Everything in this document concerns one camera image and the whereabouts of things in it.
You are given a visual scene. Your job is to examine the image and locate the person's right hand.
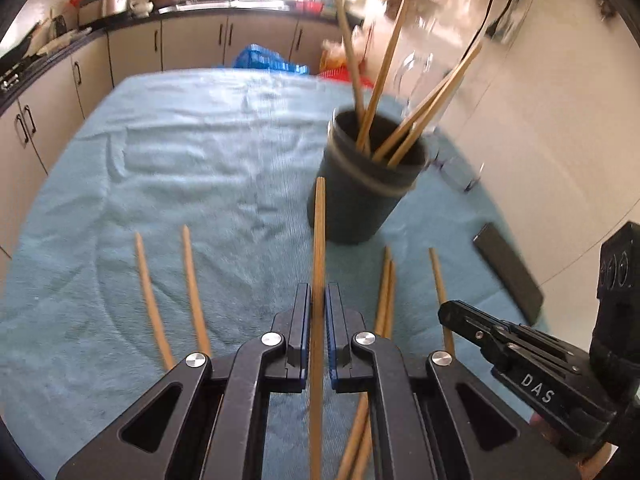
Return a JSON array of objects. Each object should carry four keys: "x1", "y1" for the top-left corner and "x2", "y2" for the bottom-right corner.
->
[{"x1": 530, "y1": 407, "x2": 616, "y2": 480}]

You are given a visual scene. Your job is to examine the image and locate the dark grey utensil holder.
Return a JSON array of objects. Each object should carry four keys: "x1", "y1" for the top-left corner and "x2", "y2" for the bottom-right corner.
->
[{"x1": 306, "y1": 105, "x2": 432, "y2": 246}]

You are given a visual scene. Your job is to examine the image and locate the black power cable with plug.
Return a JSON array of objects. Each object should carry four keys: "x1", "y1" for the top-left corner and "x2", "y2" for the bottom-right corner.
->
[{"x1": 487, "y1": 0, "x2": 526, "y2": 43}]

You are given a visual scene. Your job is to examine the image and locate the blue tablecloth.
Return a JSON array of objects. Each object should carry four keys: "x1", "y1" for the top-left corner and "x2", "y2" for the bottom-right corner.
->
[{"x1": 0, "y1": 67, "x2": 551, "y2": 480}]

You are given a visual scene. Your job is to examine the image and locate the dark-framed eyeglasses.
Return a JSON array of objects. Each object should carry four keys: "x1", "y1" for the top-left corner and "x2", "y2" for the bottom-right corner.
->
[{"x1": 435, "y1": 155, "x2": 486, "y2": 193}]

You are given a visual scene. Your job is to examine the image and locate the clear glass pitcher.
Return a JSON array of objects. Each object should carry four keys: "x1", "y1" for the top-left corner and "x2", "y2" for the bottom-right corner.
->
[{"x1": 392, "y1": 15, "x2": 486, "y2": 136}]

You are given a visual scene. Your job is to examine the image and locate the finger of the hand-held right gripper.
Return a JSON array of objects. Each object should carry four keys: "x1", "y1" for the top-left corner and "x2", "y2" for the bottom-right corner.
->
[{"x1": 437, "y1": 300, "x2": 591, "y2": 368}]

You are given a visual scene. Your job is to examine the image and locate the bunch of wooden chopsticks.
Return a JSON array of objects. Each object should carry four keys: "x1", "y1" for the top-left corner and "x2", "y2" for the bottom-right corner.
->
[{"x1": 327, "y1": 0, "x2": 485, "y2": 168}]

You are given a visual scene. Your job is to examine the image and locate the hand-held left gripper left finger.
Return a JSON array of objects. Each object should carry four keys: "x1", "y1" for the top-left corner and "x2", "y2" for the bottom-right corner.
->
[{"x1": 55, "y1": 282, "x2": 313, "y2": 480}]

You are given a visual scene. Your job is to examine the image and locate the red plastic stool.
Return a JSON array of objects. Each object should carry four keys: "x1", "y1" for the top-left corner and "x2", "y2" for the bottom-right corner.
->
[{"x1": 316, "y1": 67, "x2": 376, "y2": 88}]

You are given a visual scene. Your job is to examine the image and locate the black kitchen countertop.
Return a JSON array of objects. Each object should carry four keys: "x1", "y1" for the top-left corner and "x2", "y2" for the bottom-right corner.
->
[{"x1": 0, "y1": 0, "x2": 361, "y2": 116}]

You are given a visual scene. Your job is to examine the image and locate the clear plastic bag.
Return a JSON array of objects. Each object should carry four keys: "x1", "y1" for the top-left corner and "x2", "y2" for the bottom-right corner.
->
[{"x1": 320, "y1": 37, "x2": 353, "y2": 71}]

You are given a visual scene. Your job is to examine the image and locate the black smartphone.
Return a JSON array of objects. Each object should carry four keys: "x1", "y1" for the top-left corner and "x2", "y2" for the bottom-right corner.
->
[{"x1": 472, "y1": 223, "x2": 545, "y2": 326}]

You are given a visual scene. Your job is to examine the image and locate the blue plastic bag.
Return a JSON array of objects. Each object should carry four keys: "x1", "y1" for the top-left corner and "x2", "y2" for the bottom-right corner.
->
[{"x1": 232, "y1": 44, "x2": 311, "y2": 77}]

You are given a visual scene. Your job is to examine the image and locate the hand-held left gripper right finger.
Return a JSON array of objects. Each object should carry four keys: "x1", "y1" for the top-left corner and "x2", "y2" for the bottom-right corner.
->
[{"x1": 325, "y1": 282, "x2": 583, "y2": 480}]

